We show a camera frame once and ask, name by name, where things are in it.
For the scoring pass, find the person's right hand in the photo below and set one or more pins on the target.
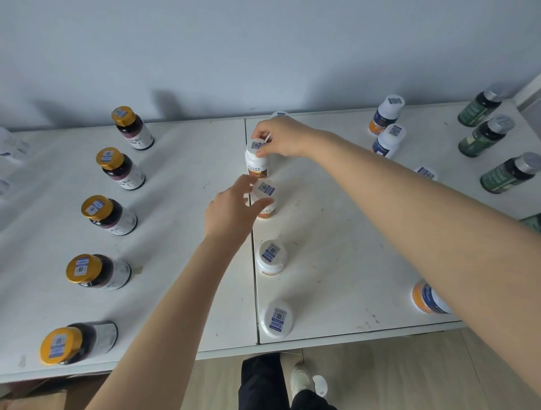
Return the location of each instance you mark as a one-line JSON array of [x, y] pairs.
[[291, 137]]

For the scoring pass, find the person's left hand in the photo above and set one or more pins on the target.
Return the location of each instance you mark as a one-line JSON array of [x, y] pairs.
[[228, 219]]

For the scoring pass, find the white metal shelf rack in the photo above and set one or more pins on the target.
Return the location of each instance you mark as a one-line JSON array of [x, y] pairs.
[[177, 211]]

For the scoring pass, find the white orange bottle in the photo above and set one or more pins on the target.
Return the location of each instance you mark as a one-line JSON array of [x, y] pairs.
[[429, 297]]

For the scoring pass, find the person's right forearm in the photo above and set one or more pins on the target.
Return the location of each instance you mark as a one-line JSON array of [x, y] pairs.
[[444, 240]]

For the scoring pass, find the person's left forearm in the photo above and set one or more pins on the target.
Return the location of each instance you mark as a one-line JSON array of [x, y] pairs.
[[169, 329]]

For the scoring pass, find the person's black trousers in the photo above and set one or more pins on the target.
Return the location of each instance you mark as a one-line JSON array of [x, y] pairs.
[[258, 380]]

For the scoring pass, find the person's right white shoe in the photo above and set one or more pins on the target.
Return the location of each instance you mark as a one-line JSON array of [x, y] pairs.
[[301, 378]]

